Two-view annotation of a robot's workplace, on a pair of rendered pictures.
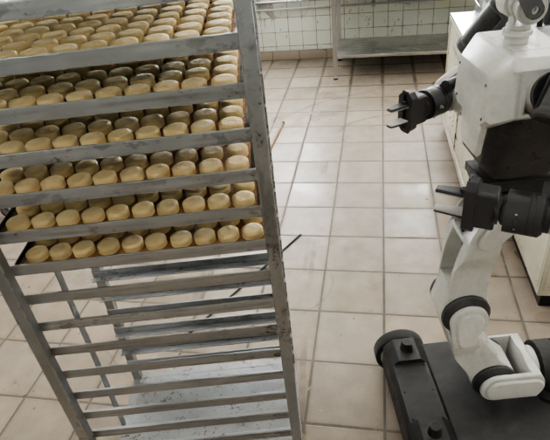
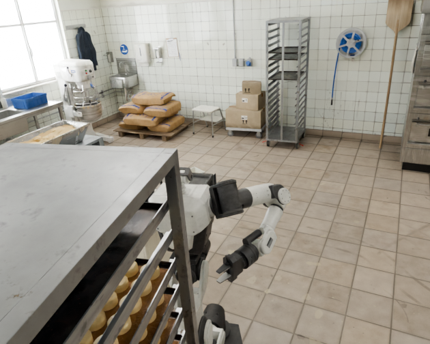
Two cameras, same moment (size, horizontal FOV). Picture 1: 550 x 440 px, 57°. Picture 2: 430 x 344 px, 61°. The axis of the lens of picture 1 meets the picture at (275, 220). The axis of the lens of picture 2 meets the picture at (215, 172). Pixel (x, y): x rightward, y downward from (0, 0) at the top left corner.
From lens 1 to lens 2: 1.05 m
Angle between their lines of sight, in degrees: 65
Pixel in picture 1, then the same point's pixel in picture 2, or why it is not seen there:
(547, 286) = not seen: hidden behind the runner
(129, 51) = (146, 319)
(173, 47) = (159, 294)
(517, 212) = (250, 256)
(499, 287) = not seen: hidden behind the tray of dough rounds
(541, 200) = (251, 246)
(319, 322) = not seen: outside the picture
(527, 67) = (205, 200)
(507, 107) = (205, 220)
